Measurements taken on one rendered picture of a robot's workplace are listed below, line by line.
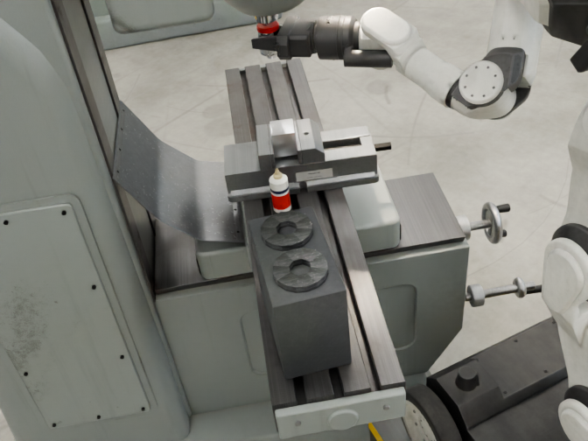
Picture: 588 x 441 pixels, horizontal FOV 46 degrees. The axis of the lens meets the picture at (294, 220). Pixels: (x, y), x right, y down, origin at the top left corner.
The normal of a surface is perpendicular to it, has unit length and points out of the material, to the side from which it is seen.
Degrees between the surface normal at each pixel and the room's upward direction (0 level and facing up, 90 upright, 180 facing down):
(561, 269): 90
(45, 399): 89
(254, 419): 0
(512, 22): 46
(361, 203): 0
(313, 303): 90
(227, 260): 90
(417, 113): 0
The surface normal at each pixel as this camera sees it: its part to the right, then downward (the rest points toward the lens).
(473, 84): -0.49, -0.11
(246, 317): 0.14, 0.64
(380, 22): -0.19, -0.44
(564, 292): -0.90, 0.35
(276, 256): -0.10, -0.76
